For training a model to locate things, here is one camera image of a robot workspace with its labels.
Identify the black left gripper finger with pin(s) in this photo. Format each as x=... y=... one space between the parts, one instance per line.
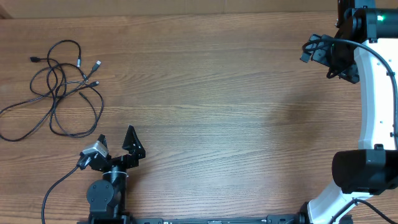
x=132 y=144
x=102 y=140

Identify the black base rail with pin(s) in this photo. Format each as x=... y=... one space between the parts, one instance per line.
x=214 y=220

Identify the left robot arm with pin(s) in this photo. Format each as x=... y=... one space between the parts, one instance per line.
x=107 y=196

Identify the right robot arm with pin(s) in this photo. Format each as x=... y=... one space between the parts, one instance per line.
x=364 y=51

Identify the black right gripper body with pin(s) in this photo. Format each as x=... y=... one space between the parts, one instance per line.
x=335 y=56

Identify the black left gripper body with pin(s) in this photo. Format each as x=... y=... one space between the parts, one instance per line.
x=124 y=162

